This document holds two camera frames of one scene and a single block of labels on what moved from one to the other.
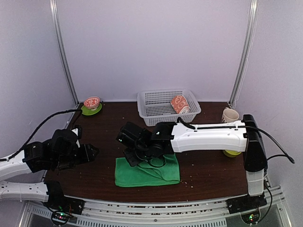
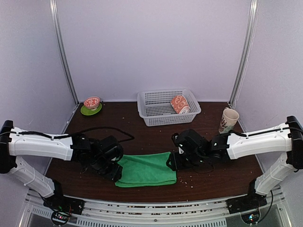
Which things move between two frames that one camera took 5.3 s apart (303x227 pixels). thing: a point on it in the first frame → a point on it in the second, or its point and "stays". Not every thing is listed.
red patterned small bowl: (92, 102) stays
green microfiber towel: (145, 174) stays
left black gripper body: (64, 161) → (99, 166)
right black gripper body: (140, 157) → (193, 161)
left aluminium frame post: (56, 28) stays
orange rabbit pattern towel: (180, 104) stays
